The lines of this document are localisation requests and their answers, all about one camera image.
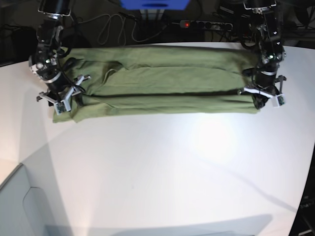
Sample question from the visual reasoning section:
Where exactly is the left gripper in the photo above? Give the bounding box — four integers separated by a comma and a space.
238, 62, 286, 110

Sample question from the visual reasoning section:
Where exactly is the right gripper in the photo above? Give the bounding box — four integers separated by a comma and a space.
29, 58, 91, 106

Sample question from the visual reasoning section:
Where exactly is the green T-shirt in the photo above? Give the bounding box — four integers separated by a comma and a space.
53, 45, 257, 123

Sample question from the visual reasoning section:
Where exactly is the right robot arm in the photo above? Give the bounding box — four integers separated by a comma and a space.
29, 0, 91, 115

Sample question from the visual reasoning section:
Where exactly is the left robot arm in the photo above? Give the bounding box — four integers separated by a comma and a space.
239, 0, 286, 110

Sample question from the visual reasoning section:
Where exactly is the white power strip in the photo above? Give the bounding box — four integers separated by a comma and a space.
179, 20, 233, 32

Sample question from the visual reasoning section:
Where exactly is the blue plastic box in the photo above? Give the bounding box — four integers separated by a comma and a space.
120, 0, 189, 10

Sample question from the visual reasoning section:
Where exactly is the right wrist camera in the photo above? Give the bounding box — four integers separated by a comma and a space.
54, 100, 71, 115

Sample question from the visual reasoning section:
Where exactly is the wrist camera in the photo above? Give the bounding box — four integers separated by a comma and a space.
54, 100, 71, 115
271, 94, 286, 108

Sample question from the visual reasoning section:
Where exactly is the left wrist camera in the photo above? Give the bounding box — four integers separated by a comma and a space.
271, 94, 286, 108

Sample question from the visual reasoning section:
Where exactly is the grey looped cable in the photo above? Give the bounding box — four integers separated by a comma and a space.
97, 13, 170, 45

